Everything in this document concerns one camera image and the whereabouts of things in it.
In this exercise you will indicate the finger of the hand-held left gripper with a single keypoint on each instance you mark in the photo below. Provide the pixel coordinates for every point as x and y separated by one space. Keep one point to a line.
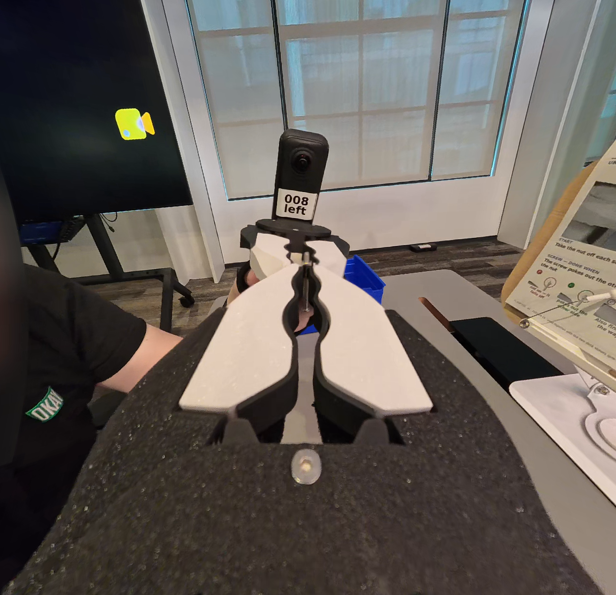
329 255
269 258

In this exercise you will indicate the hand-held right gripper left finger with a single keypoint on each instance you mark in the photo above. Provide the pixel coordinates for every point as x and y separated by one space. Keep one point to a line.
240 354

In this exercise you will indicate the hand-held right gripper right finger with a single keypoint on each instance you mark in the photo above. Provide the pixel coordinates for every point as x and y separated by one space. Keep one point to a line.
370 354

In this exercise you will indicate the long metal screw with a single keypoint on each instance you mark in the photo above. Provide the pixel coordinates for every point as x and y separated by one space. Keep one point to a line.
306 286

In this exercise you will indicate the blue plastic bin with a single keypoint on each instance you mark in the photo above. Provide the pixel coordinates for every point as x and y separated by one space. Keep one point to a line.
365 277

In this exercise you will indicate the person's left forearm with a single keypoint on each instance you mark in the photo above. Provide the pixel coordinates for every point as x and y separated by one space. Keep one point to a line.
144 359

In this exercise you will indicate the person's left hand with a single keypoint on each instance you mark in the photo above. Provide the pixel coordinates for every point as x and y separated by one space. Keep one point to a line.
255 283

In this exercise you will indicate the small black floor device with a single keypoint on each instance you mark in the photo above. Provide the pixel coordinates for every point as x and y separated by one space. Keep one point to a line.
422 247

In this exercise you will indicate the glass window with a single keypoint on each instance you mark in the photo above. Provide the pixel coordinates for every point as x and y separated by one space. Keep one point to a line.
361 75

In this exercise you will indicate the black flat pad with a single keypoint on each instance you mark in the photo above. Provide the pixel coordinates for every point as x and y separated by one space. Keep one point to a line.
500 349

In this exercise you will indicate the black wheeled monitor stand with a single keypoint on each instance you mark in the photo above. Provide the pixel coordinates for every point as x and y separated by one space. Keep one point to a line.
110 262

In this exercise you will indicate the person's torso in black shirt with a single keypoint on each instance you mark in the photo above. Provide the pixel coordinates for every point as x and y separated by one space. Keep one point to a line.
57 339

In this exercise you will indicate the white card stand base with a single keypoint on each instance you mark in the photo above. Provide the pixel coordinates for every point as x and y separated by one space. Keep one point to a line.
553 412

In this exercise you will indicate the wooden card backing board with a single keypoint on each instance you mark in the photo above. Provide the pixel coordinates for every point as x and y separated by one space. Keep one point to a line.
544 229

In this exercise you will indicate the printed instruction card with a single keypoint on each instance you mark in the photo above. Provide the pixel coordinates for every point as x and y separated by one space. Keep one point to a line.
577 267

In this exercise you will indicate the white card clip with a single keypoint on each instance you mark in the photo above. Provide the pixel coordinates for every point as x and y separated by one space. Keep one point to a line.
601 297

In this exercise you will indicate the large black monitor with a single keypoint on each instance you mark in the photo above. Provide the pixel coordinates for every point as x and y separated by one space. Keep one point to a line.
72 75

